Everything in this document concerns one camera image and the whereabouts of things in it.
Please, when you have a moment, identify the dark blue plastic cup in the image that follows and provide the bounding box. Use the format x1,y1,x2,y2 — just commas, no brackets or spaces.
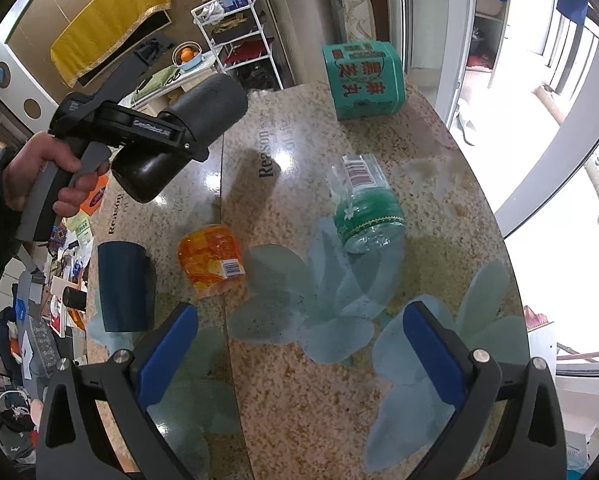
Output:
98,240,150,333

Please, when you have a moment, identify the green clear plastic cup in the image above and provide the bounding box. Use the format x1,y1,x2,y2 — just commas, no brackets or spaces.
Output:
327,154,406,255

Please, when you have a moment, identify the fruit bowl with oranges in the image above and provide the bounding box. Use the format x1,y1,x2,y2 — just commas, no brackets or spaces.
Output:
171,41,203,72

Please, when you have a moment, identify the grey cylindrical air conditioner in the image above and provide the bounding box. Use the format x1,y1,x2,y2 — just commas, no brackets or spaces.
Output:
268,0,339,84

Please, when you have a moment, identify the white metal shelf rack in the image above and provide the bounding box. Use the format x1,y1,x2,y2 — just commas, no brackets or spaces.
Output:
191,0,283,90

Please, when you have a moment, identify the yellow cloth cover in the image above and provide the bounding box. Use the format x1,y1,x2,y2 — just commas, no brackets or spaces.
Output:
50,0,171,88

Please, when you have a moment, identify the green folded cloth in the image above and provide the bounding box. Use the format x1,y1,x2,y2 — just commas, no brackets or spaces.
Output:
131,65,180,103

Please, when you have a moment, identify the white TV cabinet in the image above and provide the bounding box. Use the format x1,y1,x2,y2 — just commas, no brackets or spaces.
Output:
120,51,218,110

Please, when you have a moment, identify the orange patterned plastic cup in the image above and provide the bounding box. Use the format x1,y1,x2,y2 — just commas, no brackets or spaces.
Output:
178,224,245,299

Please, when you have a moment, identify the orange shopping bag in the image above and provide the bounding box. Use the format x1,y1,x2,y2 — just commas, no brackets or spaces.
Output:
80,174,108,216

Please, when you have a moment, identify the blue hanging garment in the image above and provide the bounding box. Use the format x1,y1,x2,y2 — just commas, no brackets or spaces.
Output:
557,0,589,25

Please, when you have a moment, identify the person's left hand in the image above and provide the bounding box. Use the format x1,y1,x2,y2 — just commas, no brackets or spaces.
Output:
2,130,112,219

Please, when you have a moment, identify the green tissue box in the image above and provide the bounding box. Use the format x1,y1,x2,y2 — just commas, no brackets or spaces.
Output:
322,40,406,120

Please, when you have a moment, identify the black ribbed tumbler cup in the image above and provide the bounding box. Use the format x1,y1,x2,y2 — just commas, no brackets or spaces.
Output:
112,74,248,204

